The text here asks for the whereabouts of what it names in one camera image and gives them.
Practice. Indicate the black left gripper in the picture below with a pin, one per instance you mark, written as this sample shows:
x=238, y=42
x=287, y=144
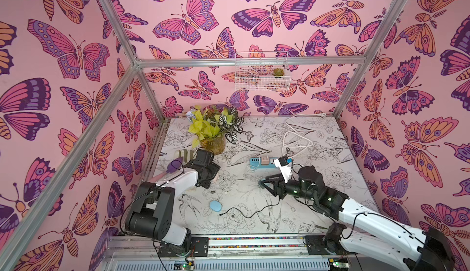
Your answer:
x=214, y=167

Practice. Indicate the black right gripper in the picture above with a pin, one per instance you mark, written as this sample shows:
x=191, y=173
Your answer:
x=279, y=186

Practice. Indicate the pink usb charger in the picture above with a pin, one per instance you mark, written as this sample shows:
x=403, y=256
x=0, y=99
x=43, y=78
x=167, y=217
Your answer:
x=264, y=161

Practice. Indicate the blue earbud case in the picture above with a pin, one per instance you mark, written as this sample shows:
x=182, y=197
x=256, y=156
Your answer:
x=215, y=205

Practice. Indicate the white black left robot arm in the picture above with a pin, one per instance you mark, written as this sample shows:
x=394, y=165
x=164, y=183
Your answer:
x=150, y=213

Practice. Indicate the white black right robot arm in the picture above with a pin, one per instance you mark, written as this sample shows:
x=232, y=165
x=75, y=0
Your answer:
x=360, y=230

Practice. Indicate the beige striped cloth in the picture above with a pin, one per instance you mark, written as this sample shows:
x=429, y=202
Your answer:
x=185, y=155

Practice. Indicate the blue power strip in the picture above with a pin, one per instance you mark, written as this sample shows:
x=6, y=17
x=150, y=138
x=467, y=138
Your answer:
x=255, y=163

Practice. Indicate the pink purple hairbrush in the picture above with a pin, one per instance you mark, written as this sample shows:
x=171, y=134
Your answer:
x=169, y=168

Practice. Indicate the potted plant in glass jar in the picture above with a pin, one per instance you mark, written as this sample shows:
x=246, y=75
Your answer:
x=213, y=127

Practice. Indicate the small green succulent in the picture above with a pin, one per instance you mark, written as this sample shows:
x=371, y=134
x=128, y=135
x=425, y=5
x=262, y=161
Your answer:
x=278, y=72

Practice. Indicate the white wire wall basket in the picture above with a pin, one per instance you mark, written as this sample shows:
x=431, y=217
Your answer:
x=255, y=74

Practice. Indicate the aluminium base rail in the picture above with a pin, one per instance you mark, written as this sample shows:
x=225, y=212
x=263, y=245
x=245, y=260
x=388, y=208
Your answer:
x=262, y=252

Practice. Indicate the aluminium cage frame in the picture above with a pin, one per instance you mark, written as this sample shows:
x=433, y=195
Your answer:
x=68, y=66

